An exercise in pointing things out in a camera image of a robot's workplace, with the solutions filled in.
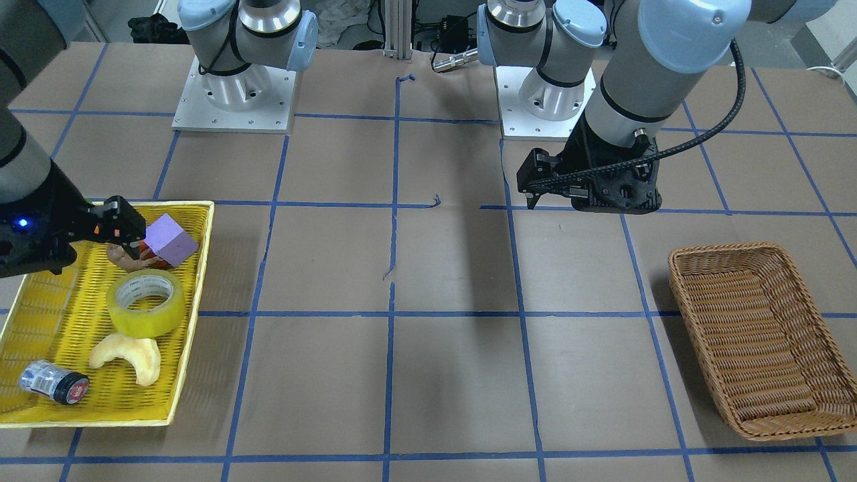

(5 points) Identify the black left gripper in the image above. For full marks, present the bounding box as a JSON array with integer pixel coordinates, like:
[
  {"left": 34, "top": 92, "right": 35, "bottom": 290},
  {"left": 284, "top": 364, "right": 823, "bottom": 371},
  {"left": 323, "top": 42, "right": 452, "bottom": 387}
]
[{"left": 526, "top": 116, "right": 662, "bottom": 214}]

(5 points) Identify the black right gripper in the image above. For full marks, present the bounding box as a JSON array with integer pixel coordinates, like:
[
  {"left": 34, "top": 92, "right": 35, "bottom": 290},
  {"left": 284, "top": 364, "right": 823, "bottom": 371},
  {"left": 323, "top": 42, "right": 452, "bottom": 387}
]
[{"left": 1, "top": 163, "right": 99, "bottom": 278}]

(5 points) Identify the yellow clear tape roll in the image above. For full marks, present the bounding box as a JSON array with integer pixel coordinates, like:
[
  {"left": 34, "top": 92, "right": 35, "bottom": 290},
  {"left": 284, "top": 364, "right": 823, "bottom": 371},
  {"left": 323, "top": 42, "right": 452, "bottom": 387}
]
[{"left": 105, "top": 269, "right": 185, "bottom": 339}]

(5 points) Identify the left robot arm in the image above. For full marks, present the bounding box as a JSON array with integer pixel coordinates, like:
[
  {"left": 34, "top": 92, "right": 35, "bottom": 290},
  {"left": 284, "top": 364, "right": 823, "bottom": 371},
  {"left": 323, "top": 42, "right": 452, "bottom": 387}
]
[{"left": 475, "top": 1, "right": 834, "bottom": 214}]

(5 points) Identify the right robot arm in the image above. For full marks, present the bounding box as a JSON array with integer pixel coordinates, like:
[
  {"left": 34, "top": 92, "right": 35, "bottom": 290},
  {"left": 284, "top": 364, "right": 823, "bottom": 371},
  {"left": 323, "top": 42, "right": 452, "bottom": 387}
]
[{"left": 1, "top": 1, "right": 90, "bottom": 278}]

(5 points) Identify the brown toy animal figure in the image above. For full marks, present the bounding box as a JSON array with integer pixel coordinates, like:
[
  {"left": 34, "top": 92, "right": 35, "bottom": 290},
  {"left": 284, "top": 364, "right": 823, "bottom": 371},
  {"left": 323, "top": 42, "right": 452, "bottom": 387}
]
[{"left": 105, "top": 244, "right": 149, "bottom": 272}]

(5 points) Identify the orange toy carrot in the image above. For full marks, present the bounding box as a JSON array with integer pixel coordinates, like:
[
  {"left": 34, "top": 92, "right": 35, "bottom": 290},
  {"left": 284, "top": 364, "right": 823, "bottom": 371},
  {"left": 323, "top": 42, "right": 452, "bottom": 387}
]
[{"left": 139, "top": 249, "right": 173, "bottom": 269}]

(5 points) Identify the purple foam cube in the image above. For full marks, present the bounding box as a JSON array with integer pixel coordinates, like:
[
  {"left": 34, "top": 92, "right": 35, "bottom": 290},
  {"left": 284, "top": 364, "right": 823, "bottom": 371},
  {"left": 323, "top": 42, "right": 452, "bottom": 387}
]
[{"left": 144, "top": 214, "right": 199, "bottom": 268}]

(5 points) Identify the yellow woven tray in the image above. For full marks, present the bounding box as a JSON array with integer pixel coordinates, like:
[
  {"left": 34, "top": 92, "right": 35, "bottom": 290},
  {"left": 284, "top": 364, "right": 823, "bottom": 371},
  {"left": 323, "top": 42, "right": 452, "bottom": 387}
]
[{"left": 1, "top": 200, "right": 215, "bottom": 429}]

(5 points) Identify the small black capped bottle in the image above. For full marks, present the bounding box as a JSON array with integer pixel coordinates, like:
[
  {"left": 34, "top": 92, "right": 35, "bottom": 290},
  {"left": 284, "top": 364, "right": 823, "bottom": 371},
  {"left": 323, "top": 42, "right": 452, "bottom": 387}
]
[{"left": 18, "top": 359, "right": 90, "bottom": 406}]

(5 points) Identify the pale banana slice toy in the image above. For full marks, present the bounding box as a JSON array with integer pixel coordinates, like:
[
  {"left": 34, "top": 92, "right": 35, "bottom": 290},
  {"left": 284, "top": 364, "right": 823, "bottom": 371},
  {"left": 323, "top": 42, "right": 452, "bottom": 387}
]
[{"left": 88, "top": 333, "right": 161, "bottom": 386}]

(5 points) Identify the brown wicker basket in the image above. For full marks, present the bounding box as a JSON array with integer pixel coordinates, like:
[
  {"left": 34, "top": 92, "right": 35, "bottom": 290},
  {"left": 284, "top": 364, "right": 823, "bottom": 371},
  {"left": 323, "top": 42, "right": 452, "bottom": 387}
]
[{"left": 668, "top": 243, "right": 856, "bottom": 441}]

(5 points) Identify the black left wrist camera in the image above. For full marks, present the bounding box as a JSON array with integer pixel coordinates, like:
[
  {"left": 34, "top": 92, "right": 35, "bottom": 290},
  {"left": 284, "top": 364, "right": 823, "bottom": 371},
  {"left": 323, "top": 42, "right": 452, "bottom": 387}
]
[{"left": 516, "top": 149, "right": 561, "bottom": 197}]

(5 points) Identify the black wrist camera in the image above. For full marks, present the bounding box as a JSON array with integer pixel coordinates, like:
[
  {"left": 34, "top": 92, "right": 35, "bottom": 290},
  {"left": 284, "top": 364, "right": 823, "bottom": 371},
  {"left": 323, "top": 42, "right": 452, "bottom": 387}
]
[
  {"left": 82, "top": 195, "right": 147, "bottom": 260},
  {"left": 516, "top": 149, "right": 561, "bottom": 197}
]

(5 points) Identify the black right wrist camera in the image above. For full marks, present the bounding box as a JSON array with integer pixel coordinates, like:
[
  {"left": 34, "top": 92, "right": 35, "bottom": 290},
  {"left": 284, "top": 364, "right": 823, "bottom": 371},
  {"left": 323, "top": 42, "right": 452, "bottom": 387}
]
[{"left": 82, "top": 195, "right": 147, "bottom": 260}]

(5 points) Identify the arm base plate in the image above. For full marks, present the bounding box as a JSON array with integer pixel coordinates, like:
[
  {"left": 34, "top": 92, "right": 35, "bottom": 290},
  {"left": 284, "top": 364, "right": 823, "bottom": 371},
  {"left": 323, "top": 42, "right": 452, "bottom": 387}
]
[
  {"left": 495, "top": 66, "right": 597, "bottom": 141},
  {"left": 171, "top": 59, "right": 299, "bottom": 135}
]

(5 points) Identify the aluminium frame post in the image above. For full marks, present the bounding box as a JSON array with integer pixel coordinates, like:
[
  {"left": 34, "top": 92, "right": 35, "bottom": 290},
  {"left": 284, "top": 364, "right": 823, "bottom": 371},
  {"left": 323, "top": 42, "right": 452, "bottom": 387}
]
[{"left": 380, "top": 0, "right": 414, "bottom": 63}]

